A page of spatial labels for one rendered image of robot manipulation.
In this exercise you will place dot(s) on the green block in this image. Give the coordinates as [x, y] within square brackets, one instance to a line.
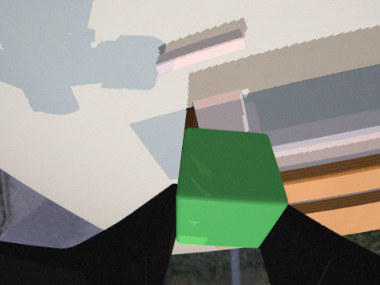
[230, 191]

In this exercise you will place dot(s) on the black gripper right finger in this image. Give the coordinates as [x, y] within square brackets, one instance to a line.
[301, 251]

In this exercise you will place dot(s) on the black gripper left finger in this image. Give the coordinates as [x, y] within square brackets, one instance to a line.
[134, 251]

